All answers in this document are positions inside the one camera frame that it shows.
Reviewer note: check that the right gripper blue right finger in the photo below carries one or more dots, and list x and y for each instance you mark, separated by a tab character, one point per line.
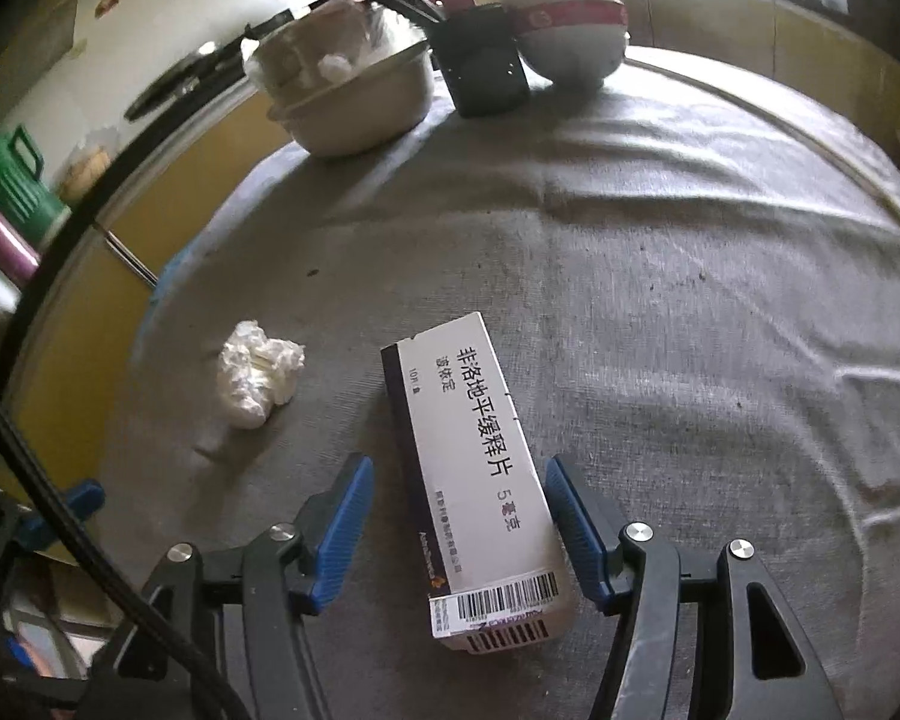
626	572

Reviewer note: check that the black chopstick holder cup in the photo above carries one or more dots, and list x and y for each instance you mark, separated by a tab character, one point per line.
478	56

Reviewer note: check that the purple thermos bottle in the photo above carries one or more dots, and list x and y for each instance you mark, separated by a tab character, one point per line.
0	236

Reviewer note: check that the white purple medicine box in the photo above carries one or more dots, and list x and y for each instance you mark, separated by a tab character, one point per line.
497	578

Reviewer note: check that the grey tablecloth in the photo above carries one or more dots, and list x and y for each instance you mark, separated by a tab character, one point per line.
692	282

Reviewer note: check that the white basin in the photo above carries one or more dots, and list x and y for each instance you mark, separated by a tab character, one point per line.
381	103

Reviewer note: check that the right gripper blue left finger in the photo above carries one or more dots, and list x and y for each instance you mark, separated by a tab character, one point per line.
292	571

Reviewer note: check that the red white stacked bowls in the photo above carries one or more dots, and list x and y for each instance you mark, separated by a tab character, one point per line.
573	43

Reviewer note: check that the green thermos jug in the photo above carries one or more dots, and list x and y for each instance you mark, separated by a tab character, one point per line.
30	207

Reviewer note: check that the white tissue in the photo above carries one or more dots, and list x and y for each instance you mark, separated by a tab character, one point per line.
255	373

